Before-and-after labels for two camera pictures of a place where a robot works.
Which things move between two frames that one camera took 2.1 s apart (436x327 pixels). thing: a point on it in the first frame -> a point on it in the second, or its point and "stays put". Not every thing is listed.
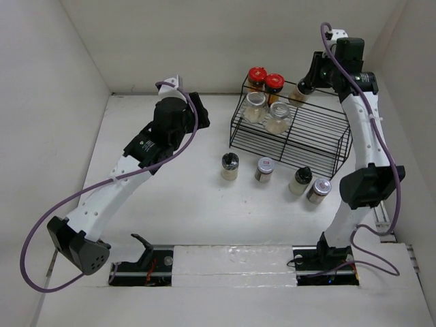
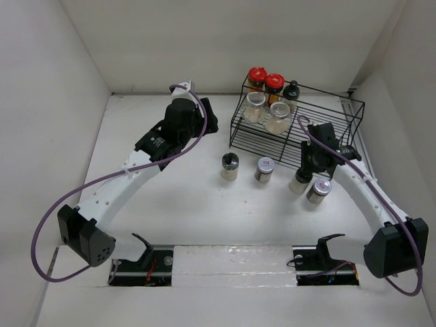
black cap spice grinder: (298, 95) -> (290, 94)
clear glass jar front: (279, 118) stays put
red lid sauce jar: (274, 83) stays put
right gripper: (317, 60) -> (305, 149)
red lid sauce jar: (257, 77) stays put
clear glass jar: (255, 110) stays put
